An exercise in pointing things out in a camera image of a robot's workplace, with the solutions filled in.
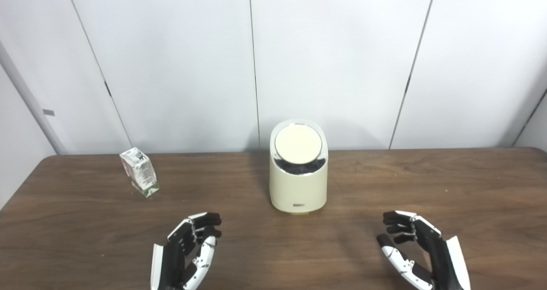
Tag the cream-colored desktop trash bin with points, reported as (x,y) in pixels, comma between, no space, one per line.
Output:
(298,189)

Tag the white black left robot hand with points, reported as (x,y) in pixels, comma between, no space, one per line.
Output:
(175,256)

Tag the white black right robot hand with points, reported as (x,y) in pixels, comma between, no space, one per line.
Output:
(436,256)

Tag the round cream bin lid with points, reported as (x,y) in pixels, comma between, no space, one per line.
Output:
(298,143)

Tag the grey wall corner post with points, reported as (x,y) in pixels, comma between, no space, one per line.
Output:
(30,100)

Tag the small white milk carton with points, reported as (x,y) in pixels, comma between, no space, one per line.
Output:
(140,172)

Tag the small grey post tag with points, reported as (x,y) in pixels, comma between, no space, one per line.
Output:
(48,112)

